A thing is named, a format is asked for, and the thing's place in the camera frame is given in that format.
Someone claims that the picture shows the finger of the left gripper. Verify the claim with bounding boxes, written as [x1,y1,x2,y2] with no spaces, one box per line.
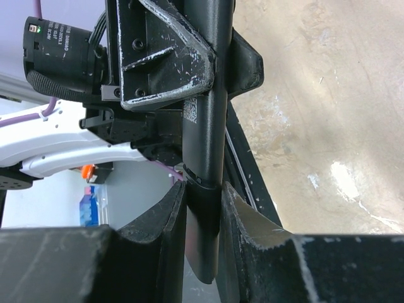
[227,29,264,100]

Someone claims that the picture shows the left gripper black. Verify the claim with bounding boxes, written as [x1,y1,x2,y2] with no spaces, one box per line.
[101,1,215,166]

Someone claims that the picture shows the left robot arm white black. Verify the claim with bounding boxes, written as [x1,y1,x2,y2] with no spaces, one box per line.
[1,1,264,190]

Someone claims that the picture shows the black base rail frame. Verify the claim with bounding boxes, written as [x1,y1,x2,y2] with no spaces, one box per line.
[223,104,282,227]

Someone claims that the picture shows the black remote battery cover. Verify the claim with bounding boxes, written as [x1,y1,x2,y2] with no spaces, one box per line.
[185,182,221,284]

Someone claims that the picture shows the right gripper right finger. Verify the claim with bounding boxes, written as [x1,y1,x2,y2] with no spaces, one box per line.
[217,183,403,302]

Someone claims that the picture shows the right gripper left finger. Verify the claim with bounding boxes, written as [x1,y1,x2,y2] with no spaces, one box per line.
[1,181,186,302]

